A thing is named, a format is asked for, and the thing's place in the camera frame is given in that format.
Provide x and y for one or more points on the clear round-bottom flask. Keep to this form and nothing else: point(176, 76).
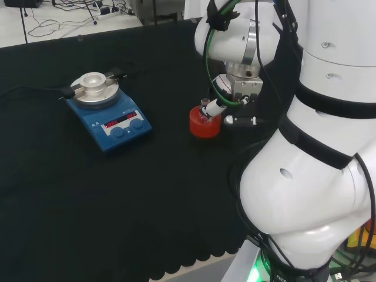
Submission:
point(204, 102)

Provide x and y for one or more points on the yellow stop button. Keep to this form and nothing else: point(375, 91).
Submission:
point(355, 238)

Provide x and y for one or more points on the clear tape piece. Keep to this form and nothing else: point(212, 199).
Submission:
point(193, 20)
point(79, 37)

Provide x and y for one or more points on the white power strip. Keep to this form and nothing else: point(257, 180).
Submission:
point(107, 14)

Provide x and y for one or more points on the black box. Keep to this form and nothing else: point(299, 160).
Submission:
point(23, 3)

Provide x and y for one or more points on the heater with blue base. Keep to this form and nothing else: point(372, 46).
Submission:
point(102, 141)

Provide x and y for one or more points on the black cloth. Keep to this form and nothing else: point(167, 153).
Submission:
point(117, 205)

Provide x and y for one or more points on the black tripod pole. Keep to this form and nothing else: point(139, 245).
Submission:
point(23, 20)

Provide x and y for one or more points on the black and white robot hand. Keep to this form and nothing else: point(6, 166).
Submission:
point(246, 88)

